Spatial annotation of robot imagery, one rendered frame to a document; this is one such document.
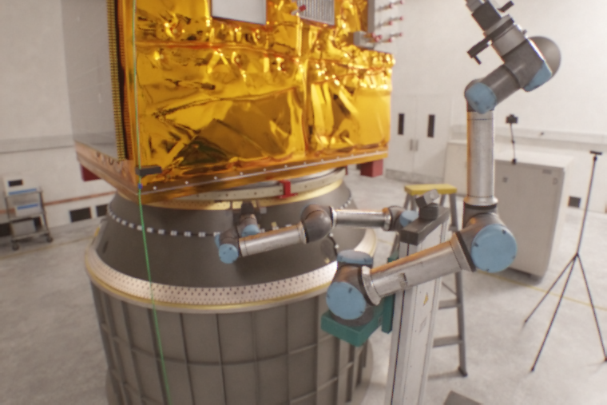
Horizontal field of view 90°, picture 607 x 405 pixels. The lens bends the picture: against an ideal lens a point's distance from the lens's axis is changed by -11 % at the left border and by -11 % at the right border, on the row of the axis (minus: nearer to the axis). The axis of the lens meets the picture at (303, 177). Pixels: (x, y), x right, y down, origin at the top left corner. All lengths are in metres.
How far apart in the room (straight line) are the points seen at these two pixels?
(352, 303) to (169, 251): 1.23
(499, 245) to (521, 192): 3.94
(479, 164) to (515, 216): 3.93
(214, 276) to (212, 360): 0.50
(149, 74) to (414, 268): 1.26
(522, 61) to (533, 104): 7.89
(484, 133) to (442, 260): 0.36
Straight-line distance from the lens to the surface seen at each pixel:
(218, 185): 1.77
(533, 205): 4.88
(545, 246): 5.00
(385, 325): 1.33
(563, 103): 8.73
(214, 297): 1.88
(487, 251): 0.94
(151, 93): 1.57
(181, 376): 2.28
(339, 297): 1.00
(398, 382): 1.44
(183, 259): 1.95
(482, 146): 1.03
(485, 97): 0.90
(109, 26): 1.66
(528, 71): 0.93
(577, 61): 8.77
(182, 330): 2.02
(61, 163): 7.05
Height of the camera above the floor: 2.17
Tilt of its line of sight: 12 degrees down
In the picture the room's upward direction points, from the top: straight up
